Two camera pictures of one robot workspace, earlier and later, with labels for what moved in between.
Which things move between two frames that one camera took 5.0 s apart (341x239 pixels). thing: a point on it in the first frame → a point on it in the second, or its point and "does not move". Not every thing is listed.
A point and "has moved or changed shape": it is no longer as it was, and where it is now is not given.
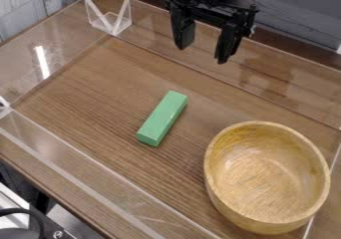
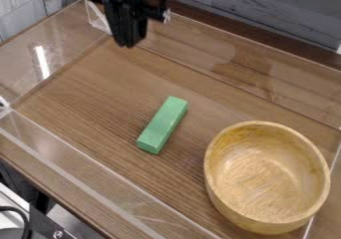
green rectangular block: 164,119 has moved or changed shape
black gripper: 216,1 → 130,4
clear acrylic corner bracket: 113,23 does not move
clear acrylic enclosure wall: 145,141 does not move
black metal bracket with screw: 54,230 does not move
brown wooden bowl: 267,176 does not move
